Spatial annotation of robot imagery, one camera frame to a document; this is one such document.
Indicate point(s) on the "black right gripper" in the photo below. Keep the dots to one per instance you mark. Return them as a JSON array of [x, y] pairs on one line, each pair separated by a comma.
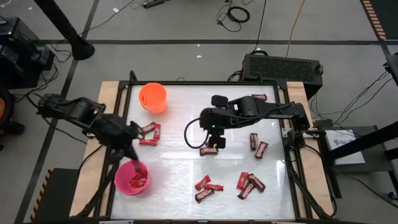
[[217, 119]]

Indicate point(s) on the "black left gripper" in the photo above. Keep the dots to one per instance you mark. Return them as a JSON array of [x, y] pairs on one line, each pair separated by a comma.
[[126, 138]]

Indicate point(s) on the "red KitKat candy bar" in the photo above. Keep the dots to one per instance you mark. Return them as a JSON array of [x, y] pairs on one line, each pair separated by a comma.
[[202, 183], [140, 176], [157, 132], [136, 184], [242, 180], [214, 187], [148, 142]]

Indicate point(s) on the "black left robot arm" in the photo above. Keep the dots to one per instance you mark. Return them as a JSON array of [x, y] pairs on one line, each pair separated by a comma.
[[77, 110]]

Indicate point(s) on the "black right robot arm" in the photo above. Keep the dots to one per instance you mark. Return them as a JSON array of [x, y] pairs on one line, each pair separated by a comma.
[[264, 112]]

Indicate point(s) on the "pink halloween bucket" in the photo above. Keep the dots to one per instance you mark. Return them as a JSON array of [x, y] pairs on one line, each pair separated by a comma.
[[124, 182]]

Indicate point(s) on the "orange halloween bucket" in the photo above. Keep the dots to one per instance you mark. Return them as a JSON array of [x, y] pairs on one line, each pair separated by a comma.
[[152, 96]]

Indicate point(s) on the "wooden table side board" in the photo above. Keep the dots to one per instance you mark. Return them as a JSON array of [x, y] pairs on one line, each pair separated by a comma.
[[109, 90], [297, 93]]

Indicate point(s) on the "black perforated computer case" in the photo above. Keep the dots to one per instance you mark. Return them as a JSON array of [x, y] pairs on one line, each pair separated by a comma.
[[280, 70]]

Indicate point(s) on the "black mat hazard-striped edge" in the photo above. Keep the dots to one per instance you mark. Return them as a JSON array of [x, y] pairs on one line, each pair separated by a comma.
[[388, 15], [59, 199]]

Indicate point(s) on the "black power strip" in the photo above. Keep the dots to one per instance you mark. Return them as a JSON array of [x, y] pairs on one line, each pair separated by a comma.
[[154, 3]]

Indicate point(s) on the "white paper sign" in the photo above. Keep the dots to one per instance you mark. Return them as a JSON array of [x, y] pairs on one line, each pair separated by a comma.
[[348, 152]]

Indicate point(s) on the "orange and black device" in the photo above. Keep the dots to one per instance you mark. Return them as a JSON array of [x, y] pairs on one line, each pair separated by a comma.
[[2, 109]]

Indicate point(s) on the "black equipment rack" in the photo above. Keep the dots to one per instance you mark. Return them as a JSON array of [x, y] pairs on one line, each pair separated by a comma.
[[21, 62]]

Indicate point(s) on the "black floor stand pole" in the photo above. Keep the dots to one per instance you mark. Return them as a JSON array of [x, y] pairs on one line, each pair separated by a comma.
[[62, 25]]

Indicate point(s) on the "dark grey floor platform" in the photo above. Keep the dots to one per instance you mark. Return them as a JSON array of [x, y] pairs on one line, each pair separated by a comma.
[[377, 165]]

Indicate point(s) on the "black stand beam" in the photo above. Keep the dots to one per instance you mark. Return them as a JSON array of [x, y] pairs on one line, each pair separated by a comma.
[[385, 132]]

